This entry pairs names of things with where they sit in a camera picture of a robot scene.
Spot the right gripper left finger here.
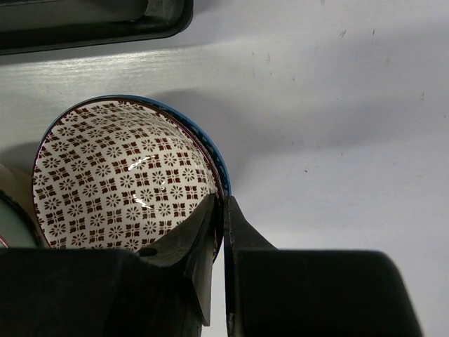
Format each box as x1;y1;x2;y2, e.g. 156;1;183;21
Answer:
140;194;215;282

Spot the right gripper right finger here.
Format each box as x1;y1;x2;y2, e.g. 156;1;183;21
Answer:
224;196;276;256

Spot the brown patterned white bowl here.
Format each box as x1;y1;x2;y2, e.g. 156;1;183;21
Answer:
32;97;224;251

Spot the blue patterned bowl underneath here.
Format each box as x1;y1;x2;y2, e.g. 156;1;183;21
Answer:
105;93;233;197

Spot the celadon green bowl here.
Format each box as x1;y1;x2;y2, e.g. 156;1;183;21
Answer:
1;164;41;249

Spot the black plastic drain tray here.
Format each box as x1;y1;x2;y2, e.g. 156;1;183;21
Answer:
1;1;194;55

